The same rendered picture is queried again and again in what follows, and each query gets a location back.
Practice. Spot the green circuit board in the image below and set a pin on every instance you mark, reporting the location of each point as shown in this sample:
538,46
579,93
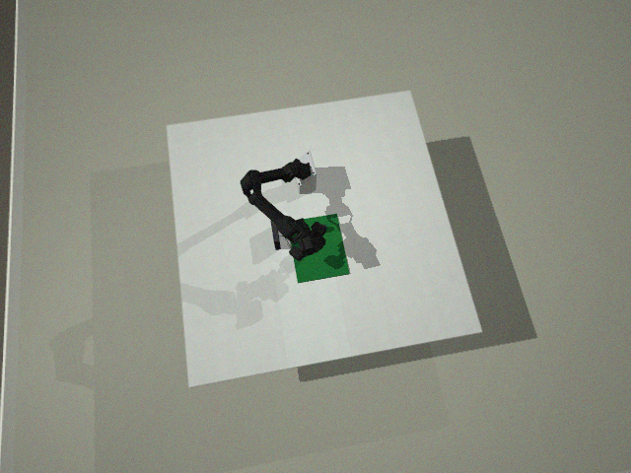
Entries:
331,260

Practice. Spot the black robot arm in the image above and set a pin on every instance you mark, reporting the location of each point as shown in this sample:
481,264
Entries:
286,225

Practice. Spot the black square panel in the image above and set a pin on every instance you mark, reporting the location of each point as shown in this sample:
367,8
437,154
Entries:
275,236

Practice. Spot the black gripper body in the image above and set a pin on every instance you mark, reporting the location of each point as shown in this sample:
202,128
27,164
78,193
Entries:
318,228

